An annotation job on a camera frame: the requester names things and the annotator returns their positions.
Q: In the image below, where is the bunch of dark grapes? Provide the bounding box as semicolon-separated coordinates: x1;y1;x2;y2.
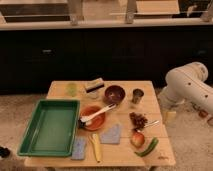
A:
129;112;148;129

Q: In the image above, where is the black object on floor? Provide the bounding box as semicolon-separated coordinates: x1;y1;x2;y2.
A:
0;146;10;158

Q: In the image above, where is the orange bowl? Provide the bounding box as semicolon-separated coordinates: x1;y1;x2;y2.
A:
79;106;105;131

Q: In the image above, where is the yellow banana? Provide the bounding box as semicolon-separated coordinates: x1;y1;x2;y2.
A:
89;134;102;162

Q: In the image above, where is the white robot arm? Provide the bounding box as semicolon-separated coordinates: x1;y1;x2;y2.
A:
158;62;213;124

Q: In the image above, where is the metal cup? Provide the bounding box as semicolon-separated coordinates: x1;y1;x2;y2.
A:
132;89;144;104

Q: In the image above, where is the grey cloth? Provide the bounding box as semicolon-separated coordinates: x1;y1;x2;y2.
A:
100;124;121;144

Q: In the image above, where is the wooden table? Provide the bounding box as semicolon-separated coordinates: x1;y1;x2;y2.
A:
25;81;176;168

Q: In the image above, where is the red apple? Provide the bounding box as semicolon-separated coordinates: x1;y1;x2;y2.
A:
130;132;145;148

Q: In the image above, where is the white spatula black handle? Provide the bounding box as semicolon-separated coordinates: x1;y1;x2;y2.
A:
78;104;116;128

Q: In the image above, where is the purple bowl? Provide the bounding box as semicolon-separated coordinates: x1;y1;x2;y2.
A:
104;85;126;104

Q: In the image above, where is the green translucent cup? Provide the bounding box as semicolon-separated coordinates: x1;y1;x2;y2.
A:
66;82;77;97

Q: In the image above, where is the blue sponge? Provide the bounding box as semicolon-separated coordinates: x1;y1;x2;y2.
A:
71;137;86;160

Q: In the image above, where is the green plastic tray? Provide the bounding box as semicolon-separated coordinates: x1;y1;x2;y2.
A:
17;99;80;157

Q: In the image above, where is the metal spoon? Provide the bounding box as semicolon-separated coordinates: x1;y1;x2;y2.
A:
136;120;160;132

